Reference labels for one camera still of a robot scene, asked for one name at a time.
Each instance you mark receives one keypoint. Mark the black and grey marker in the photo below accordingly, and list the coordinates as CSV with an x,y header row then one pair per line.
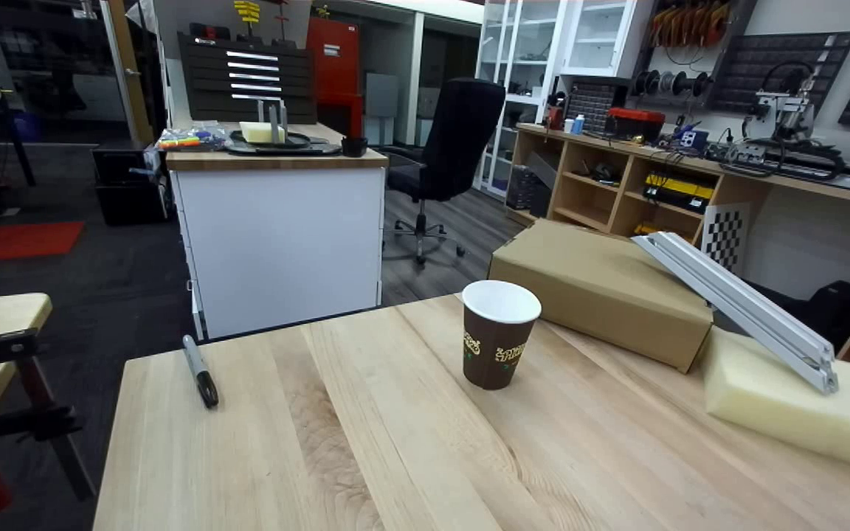
x,y
201,374

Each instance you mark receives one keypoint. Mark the brown paper cup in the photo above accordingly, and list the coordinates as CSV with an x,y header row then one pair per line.
x,y
497,325

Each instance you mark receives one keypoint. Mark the white cabinet with wood top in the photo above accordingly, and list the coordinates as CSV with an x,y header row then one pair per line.
x,y
278,238

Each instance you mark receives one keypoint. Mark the brown cardboard box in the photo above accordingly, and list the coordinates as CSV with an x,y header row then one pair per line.
x,y
607,287

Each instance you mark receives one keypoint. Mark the black office chair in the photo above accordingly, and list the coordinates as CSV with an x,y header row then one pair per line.
x,y
464,122

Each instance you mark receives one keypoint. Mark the wooden shelf workbench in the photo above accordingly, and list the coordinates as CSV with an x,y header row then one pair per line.
x,y
777,230

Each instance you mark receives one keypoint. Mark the red floor mat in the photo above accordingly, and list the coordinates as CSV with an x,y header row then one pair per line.
x,y
41,238

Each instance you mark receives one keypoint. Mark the cream foam block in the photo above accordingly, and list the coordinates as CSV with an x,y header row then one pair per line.
x,y
755,390

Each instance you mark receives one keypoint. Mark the small wooden side table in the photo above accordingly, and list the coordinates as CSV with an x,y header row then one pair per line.
x,y
29,402

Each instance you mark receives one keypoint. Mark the grey aluminium extrusion rail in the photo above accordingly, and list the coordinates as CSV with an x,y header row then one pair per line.
x,y
783,333

